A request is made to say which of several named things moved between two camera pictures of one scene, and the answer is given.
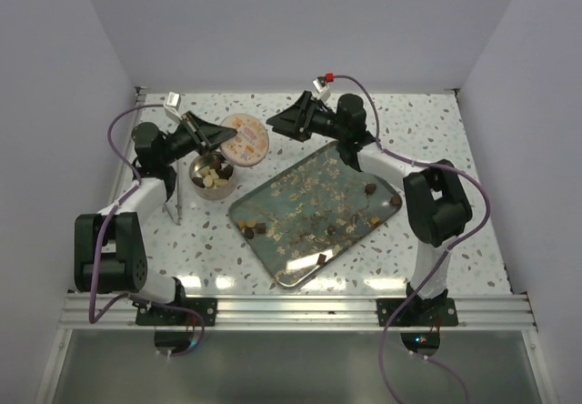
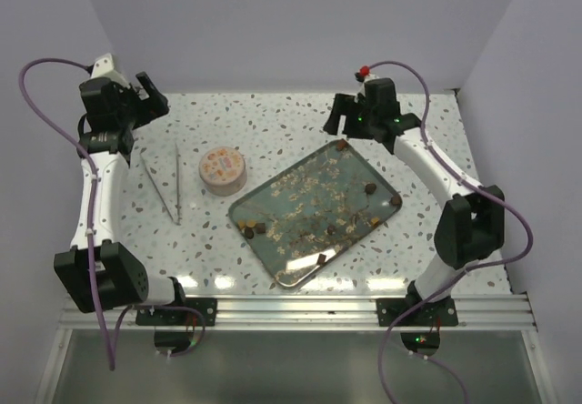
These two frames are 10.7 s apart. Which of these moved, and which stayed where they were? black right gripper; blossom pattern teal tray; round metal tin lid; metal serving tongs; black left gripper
Moved: black left gripper; black right gripper; round metal tin lid
Stayed: metal serving tongs; blossom pattern teal tray
